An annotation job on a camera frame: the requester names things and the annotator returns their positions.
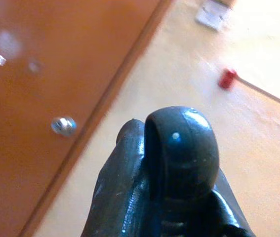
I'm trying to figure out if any silver round door knob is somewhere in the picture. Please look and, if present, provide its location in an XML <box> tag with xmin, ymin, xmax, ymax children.
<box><xmin>50</xmin><ymin>116</ymin><xmax>78</xmax><ymax>137</ymax></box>

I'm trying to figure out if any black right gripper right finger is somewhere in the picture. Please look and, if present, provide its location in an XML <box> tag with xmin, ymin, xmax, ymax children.
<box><xmin>210</xmin><ymin>167</ymin><xmax>256</xmax><ymax>237</ymax></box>

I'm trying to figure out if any brown wooden door frame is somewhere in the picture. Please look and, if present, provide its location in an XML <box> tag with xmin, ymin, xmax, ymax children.
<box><xmin>18</xmin><ymin>0</ymin><xmax>177</xmax><ymax>237</ymax></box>

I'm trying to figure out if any orange-brown wooden door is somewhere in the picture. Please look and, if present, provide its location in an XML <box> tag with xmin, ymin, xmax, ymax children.
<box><xmin>0</xmin><ymin>0</ymin><xmax>160</xmax><ymax>237</ymax></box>

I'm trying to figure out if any white wall plate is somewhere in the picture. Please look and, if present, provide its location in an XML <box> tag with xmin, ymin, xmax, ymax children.
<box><xmin>195</xmin><ymin>0</ymin><xmax>232</xmax><ymax>32</ymax></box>

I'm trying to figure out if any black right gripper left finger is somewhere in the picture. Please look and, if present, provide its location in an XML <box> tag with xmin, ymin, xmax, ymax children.
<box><xmin>80</xmin><ymin>118</ymin><xmax>157</xmax><ymax>237</ymax></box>

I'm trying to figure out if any small red object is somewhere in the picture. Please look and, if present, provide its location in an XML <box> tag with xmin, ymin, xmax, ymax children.
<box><xmin>218</xmin><ymin>67</ymin><xmax>238</xmax><ymax>89</ymax></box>

